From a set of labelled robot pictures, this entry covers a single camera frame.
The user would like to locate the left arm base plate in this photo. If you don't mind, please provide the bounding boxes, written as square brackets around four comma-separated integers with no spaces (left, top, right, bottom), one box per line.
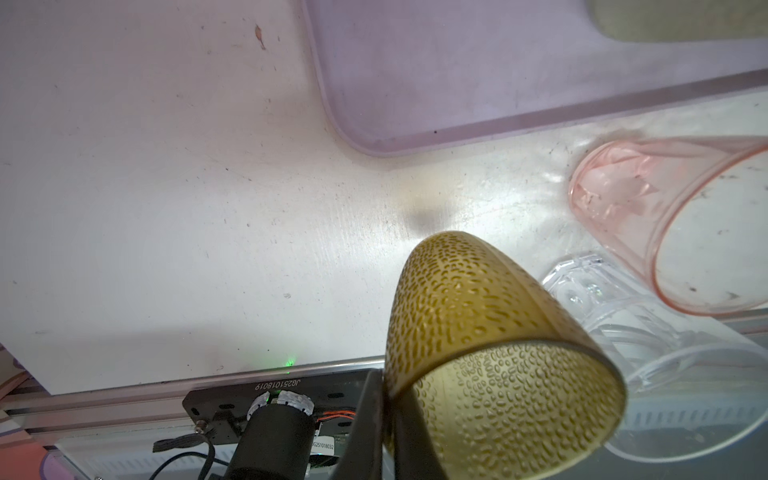
[182,369,369,445]

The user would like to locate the pink cup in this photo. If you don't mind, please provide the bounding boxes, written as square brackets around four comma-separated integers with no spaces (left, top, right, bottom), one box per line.
[568,136,767,316]

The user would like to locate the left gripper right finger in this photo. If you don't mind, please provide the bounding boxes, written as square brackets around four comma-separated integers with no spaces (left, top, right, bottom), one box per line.
[390,389,446,480]

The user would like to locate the pale green large cup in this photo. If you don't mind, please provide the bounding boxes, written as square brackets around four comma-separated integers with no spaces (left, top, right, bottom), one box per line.
[586,0,767,43]

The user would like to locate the amber cup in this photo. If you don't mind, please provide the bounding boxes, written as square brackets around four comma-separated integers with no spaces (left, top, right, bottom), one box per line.
[384,231,628,479]

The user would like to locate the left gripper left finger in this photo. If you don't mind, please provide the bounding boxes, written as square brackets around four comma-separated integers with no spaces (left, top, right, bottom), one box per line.
[330,370,384,480]

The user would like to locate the clear cup front middle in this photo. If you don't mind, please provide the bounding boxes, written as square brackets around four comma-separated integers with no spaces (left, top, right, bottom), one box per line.
[542,253,767,463]

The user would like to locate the lilac plastic tray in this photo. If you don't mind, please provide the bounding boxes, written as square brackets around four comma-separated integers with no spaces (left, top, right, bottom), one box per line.
[303,1,767,157]

